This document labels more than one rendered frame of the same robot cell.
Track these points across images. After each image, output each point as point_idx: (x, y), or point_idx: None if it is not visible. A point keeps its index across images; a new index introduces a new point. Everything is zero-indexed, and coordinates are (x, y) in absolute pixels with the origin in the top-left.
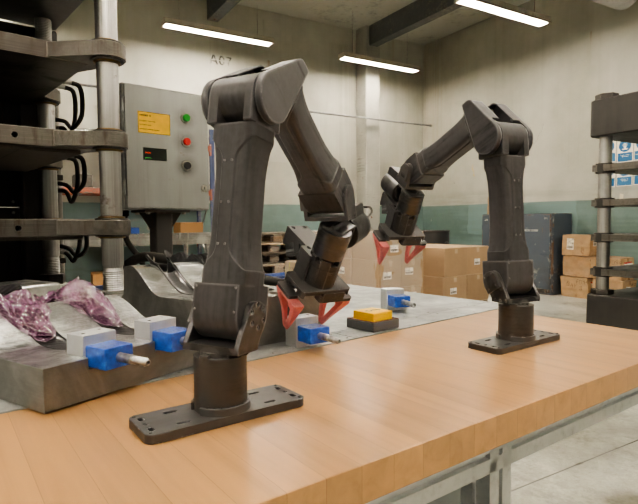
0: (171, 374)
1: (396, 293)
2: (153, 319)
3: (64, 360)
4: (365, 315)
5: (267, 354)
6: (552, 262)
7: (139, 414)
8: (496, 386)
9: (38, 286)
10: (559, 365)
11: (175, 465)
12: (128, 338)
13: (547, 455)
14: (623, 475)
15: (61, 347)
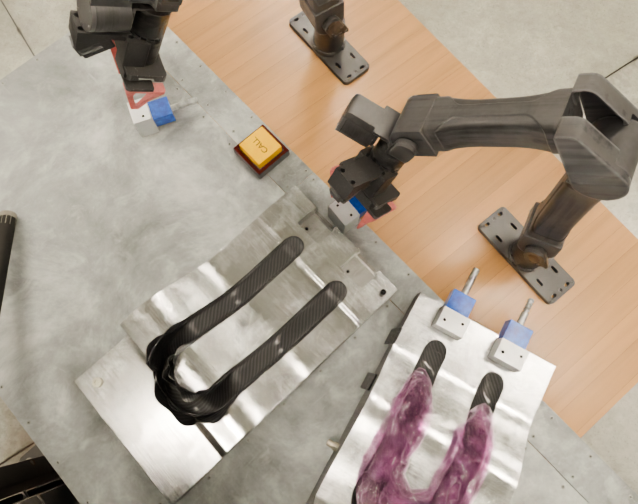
0: None
1: (149, 109)
2: (457, 321)
3: (534, 362)
4: (273, 154)
5: (380, 246)
6: None
7: (546, 299)
8: (451, 91)
9: None
10: (397, 39)
11: (592, 262)
12: (460, 344)
13: None
14: (48, 4)
15: (484, 393)
